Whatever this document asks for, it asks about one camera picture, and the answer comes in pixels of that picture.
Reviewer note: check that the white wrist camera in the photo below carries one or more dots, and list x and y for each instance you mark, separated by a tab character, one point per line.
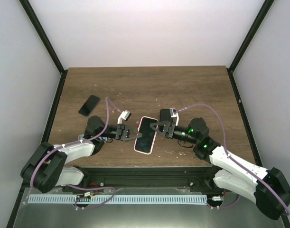
174	114
124	116

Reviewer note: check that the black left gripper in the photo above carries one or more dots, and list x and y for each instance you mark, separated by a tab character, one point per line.
119	132

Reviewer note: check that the metal front plate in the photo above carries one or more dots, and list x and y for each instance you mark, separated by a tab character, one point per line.
236	213

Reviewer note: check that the pink phone case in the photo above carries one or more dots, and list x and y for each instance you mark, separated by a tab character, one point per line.
140	122

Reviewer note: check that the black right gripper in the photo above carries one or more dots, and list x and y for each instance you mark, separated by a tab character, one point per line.
169	134

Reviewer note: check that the black frame post right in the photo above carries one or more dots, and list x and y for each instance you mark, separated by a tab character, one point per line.
267	4

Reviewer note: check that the black frame post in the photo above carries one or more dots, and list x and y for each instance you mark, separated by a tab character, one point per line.
26	5
267	4

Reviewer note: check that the black frame post left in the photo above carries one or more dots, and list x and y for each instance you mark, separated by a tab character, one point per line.
26	5

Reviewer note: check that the dark blue phone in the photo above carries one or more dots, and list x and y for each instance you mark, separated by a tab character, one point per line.
89	105

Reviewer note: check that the light blue phone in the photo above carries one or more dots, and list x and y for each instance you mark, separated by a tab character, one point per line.
81	137

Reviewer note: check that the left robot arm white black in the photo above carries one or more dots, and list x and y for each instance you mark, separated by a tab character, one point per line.
46	167

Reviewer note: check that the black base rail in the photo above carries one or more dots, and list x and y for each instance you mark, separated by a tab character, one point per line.
196	179

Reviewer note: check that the black phone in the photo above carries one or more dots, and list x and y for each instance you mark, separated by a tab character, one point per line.
165	115

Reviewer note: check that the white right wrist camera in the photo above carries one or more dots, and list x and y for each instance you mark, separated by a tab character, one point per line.
174	114

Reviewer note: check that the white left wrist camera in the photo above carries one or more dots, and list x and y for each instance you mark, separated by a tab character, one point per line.
124	116

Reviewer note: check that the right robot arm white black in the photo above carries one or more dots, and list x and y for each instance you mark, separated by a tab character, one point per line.
267	189

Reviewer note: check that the light blue slotted strip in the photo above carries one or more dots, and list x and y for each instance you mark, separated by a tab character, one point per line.
119	199

